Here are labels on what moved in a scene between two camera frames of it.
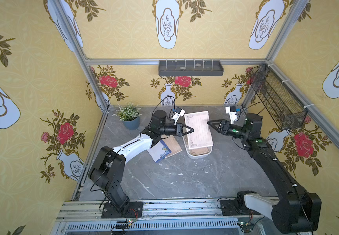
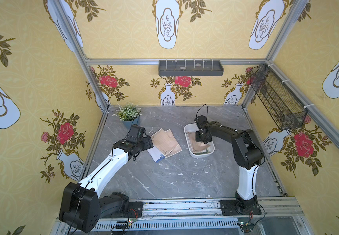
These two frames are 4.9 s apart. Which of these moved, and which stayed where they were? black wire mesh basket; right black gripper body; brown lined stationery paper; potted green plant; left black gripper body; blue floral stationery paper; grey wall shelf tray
Moved: right black gripper body; left black gripper body; brown lined stationery paper
Stayed: blue floral stationery paper; black wire mesh basket; grey wall shelf tray; potted green plant
